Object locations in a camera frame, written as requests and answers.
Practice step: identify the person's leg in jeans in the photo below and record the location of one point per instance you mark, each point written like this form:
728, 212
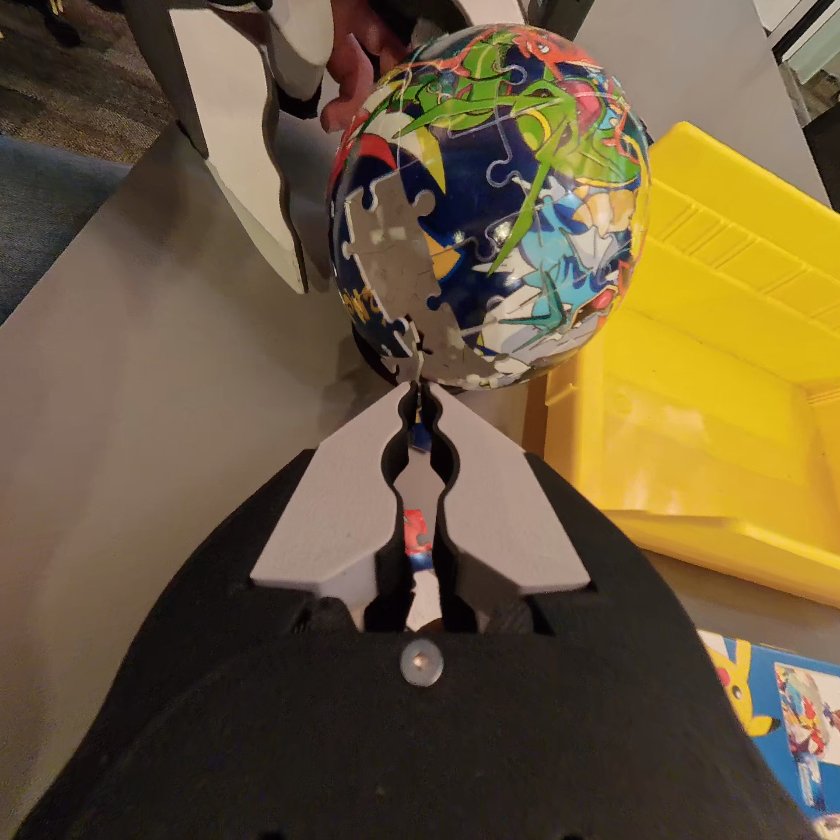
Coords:
46, 223

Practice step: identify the person's left hand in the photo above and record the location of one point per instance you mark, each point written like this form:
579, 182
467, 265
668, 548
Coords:
358, 59

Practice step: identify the red jigsaw puzzle piece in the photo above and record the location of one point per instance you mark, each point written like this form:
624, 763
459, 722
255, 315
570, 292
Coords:
417, 531

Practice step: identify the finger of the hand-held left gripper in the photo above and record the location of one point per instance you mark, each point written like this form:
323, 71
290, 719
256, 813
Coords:
229, 131
489, 12

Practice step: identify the yellow plastic bin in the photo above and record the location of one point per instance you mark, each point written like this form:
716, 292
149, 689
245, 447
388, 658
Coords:
709, 394

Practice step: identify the colourful cartoon puzzle ball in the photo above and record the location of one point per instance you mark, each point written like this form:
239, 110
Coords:
538, 197

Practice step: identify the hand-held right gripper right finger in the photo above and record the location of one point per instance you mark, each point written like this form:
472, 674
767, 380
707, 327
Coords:
499, 525

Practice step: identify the blue puzzle box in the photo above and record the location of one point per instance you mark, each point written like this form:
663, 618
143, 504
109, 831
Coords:
787, 735

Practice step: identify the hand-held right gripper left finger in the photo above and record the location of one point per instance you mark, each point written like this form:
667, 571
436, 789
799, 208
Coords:
328, 525

